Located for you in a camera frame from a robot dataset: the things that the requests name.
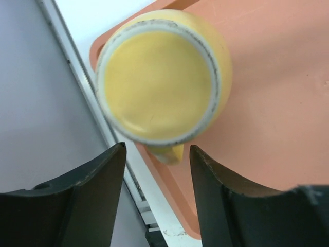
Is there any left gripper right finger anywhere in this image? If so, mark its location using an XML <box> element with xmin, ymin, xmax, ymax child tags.
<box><xmin>190</xmin><ymin>145</ymin><xmax>328</xmax><ymax>246</ymax></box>

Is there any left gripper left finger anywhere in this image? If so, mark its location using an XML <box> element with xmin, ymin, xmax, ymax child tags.
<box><xmin>1</xmin><ymin>143</ymin><xmax>126</xmax><ymax>246</ymax></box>

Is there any yellow mug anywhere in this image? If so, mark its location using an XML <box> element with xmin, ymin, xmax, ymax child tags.
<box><xmin>95</xmin><ymin>9</ymin><xmax>233</xmax><ymax>164</ymax></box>

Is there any pink plastic tray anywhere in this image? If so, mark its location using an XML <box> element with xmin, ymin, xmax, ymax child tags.
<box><xmin>88</xmin><ymin>0</ymin><xmax>329</xmax><ymax>241</ymax></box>

